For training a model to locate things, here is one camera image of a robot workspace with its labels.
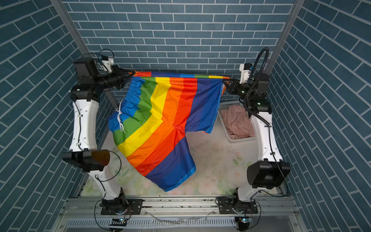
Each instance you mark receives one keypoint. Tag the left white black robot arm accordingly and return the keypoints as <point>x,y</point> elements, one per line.
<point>83,151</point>

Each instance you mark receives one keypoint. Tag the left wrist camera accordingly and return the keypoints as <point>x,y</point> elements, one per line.
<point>107,62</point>

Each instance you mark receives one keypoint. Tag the aluminium mounting rail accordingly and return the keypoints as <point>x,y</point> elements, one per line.
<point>181,214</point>

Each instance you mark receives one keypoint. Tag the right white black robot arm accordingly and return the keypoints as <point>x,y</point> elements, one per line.
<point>270,170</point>

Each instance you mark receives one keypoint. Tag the pink folded shorts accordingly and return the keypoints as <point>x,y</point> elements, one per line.
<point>237,123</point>

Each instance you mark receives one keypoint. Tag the rainbow striped shorts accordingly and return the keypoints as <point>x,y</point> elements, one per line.
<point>151,122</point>

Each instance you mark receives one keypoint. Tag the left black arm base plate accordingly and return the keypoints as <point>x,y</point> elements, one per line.
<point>119,207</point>

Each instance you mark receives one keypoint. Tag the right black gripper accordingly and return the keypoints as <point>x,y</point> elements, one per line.
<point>235,88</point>

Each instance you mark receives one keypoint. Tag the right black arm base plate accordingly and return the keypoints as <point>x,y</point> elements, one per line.
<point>228,205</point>

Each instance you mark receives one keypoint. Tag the white plastic laundry basket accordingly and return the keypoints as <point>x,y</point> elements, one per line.
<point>225,105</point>

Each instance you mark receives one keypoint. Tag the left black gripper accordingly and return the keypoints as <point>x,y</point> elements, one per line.
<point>115,74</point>

